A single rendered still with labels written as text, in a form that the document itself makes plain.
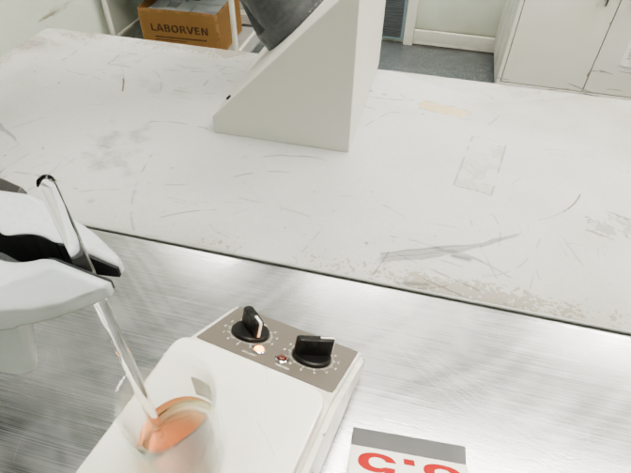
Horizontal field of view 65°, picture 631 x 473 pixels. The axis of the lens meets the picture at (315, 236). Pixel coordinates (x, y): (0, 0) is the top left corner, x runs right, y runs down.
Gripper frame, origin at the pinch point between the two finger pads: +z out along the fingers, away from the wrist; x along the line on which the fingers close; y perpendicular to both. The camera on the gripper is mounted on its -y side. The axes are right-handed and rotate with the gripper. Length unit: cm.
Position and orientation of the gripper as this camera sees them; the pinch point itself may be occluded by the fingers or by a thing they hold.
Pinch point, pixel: (78, 262)
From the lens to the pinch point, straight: 20.7
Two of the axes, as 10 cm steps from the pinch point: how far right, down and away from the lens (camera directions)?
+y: -0.3, 7.0, 7.1
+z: 9.9, 1.0, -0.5
